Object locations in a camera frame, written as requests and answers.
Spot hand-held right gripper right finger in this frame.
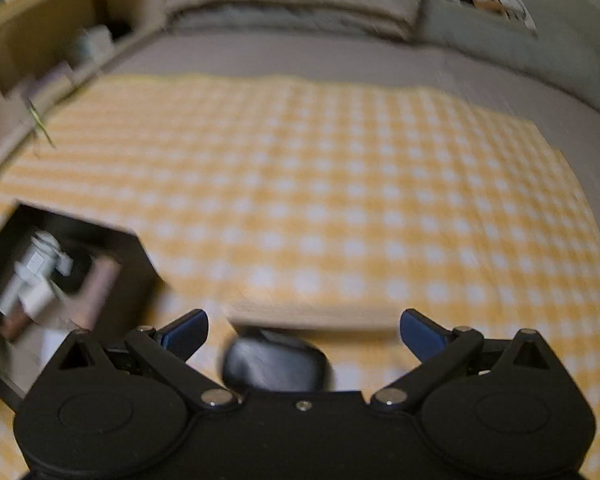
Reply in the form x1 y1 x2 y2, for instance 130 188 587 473
370 308 556 413

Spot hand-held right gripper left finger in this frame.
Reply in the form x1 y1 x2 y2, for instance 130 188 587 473
55 308 241 411

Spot black box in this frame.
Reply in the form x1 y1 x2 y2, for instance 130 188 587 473
0 201 170 411

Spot black oval case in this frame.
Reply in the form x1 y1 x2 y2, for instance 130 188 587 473
221 327 331 394

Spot tan board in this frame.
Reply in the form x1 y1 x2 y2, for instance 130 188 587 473
225 295 399 334

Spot clear packaged white tube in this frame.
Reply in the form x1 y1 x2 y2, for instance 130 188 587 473
15 230 74 311

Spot white cylindrical object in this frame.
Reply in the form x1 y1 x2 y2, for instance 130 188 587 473
0 280 28 322

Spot yellow checkered cloth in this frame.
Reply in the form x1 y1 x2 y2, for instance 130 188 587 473
0 72 600 480

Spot green ribbon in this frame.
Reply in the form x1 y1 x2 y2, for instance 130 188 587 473
25 97 57 150

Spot purple box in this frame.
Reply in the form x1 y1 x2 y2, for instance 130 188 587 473
30 66 77 97

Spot bed with grey sheet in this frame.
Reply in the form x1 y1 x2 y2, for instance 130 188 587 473
92 27 600 271

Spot beige stepped cardboard organizer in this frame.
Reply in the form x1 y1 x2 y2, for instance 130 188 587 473
0 67 33 161

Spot white box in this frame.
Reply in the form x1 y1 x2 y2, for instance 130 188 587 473
75 25 114 64

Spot wooden shelf unit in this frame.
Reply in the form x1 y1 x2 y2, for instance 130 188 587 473
0 0 163 167

